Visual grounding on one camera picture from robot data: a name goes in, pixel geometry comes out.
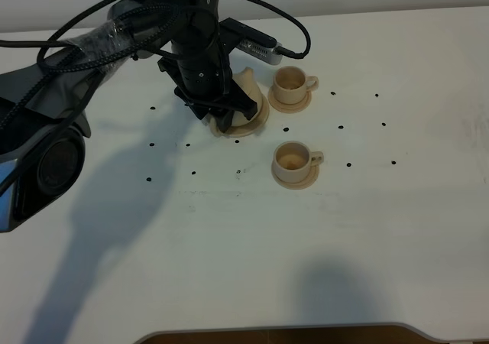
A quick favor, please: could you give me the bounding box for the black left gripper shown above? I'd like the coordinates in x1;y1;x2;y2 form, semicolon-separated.
158;0;257;132

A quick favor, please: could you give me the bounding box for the beige teapot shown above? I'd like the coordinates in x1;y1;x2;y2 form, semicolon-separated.
232;67;263;126

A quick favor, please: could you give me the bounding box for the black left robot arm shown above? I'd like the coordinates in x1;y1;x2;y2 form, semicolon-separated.
1;0;258;232

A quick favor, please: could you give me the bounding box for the beige teapot saucer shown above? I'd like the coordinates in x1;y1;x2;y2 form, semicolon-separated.
209;95;270;138

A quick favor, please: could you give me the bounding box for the beige far cup saucer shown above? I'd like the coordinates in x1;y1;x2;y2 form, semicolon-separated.
267;88;312;114

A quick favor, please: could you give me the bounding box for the beige cup saucer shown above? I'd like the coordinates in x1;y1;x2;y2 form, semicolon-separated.
271;162;319;190
267;88;312;114

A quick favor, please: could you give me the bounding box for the beige far teacup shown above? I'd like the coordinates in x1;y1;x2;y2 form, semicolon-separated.
272;66;319;105

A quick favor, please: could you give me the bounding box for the beige teacup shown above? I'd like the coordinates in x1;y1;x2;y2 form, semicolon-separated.
272;141;324;179
272;66;319;105

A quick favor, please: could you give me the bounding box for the beige near teacup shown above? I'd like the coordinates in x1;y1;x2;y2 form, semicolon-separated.
272;141;324;179

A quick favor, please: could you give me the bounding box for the beige near cup saucer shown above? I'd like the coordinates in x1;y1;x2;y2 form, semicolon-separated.
271;162;319;190

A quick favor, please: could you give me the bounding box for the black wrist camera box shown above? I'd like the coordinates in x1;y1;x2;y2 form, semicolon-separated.
219;18;282;66

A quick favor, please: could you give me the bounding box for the black braided cable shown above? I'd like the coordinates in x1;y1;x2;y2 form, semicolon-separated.
0;0;311;131

